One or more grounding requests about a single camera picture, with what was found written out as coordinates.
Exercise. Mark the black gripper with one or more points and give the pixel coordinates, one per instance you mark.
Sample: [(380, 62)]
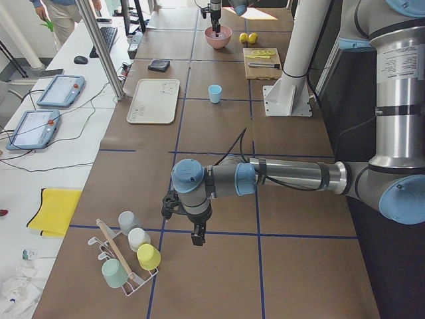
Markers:
[(216, 12), (196, 219)]

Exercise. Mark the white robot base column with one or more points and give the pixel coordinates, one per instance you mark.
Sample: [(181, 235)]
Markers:
[(289, 95)]

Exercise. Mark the pile of clear ice cubes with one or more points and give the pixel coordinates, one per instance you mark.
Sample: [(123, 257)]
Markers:
[(223, 34)]

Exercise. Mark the yellow cup on rack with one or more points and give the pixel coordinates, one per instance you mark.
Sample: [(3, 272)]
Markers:
[(148, 256)]

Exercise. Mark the white cup on rack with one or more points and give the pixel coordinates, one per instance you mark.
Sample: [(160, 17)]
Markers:
[(137, 237)]

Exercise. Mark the light blue plastic cup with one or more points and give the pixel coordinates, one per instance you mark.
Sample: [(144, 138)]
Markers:
[(215, 93)]

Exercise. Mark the grey cup on rack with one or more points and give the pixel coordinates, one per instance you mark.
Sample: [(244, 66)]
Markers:
[(128, 221)]

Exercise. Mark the mint green cup on rack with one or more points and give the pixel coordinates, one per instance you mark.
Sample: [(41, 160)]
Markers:
[(114, 273)]

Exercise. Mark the pink bowl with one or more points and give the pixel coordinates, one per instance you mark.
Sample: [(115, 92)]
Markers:
[(220, 43)]

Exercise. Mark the yellow lemon left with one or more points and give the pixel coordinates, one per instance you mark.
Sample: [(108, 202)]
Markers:
[(243, 38)]

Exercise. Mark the yellow lemon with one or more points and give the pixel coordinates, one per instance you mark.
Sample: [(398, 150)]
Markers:
[(252, 38), (243, 38)]

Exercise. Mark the yellow lemon right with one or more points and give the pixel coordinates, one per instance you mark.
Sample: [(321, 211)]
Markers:
[(252, 38)]

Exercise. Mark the lemon slices row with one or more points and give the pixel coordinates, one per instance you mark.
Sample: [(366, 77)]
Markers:
[(263, 52)]

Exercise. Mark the wooden cutting board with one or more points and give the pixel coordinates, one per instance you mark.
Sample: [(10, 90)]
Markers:
[(262, 73)]

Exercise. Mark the grey folded cloth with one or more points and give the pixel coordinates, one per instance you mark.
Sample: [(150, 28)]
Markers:
[(159, 65)]

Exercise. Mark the black metal stirring tube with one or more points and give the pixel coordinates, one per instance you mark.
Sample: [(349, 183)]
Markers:
[(264, 65)]

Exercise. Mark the cream bear serving tray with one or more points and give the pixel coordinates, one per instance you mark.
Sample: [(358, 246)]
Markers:
[(154, 101)]

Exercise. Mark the black keyboard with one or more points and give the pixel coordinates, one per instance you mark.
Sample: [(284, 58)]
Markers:
[(108, 35)]

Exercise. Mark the black computer mouse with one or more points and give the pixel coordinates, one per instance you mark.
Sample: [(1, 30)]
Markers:
[(80, 60)]

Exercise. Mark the yellow cloth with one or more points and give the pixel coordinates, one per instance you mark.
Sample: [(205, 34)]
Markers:
[(55, 212)]

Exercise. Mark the person in background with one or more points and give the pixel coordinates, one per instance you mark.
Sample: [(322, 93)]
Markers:
[(64, 14)]

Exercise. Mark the blue teach pendant far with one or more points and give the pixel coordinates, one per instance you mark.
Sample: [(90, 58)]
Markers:
[(62, 91)]

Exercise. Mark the blue teach pendant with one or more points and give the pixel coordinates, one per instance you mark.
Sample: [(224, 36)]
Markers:
[(62, 91), (35, 130)]

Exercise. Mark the blue teach pendant near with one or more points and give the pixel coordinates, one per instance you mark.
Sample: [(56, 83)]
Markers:
[(35, 130)]

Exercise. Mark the white crumpled paper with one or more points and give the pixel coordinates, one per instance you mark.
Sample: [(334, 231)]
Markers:
[(20, 292)]

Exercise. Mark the white wire cup rack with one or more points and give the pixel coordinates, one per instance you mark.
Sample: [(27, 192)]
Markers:
[(110, 250)]

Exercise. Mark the aluminium frame post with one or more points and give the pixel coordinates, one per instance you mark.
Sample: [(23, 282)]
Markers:
[(94, 32)]

